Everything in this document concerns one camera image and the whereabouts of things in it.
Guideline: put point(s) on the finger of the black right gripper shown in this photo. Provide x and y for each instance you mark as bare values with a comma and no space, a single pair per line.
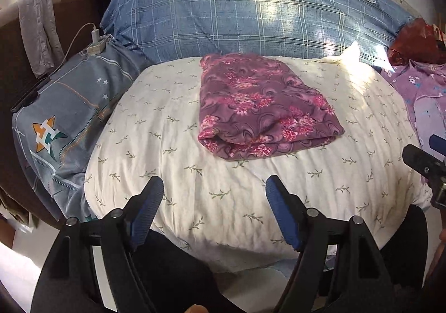
438,144
425,164

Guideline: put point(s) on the lilac flower print garment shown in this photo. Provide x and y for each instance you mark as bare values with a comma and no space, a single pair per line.
422,87

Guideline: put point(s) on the grey hanging cloth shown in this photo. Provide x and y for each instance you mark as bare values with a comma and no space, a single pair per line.
39,35

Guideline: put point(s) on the red plastic bag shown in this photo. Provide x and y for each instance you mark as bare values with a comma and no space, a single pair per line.
418,41

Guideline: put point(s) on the white leaf print pillow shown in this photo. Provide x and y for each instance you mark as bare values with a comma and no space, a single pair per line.
217,209

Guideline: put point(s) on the white charger with cable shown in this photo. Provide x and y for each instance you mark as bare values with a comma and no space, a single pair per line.
95,39

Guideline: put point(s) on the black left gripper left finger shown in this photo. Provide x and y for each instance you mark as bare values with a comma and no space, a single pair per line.
68,281

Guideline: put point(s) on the grey blue star pillowcase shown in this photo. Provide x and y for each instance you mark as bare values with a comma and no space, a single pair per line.
56,133

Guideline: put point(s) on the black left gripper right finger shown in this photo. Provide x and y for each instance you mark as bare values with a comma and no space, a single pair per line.
359,281

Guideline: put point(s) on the purple floral garment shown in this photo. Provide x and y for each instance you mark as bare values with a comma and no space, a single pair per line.
253,107

